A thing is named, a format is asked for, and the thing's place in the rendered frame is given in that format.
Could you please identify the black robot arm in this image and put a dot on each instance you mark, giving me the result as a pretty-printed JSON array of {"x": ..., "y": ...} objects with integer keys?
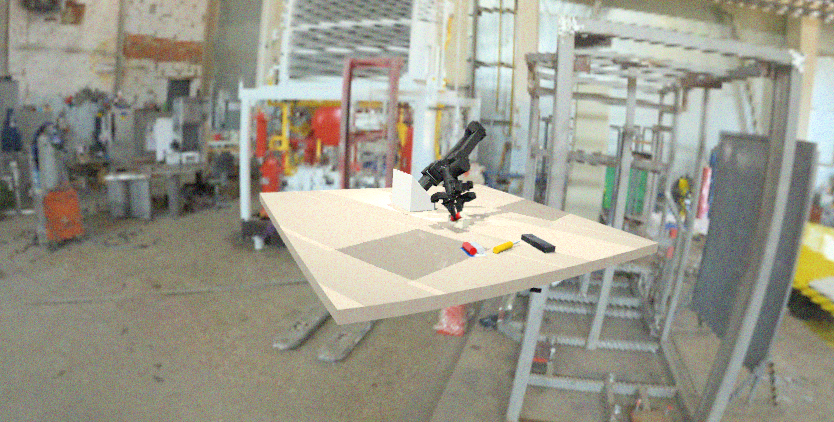
[{"x": 455, "y": 162}]

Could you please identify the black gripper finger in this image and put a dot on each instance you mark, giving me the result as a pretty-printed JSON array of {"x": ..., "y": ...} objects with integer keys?
[
  {"x": 449, "y": 204},
  {"x": 460, "y": 205}
]

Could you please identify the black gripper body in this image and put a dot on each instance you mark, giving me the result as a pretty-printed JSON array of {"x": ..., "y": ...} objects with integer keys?
[{"x": 450, "y": 194}]

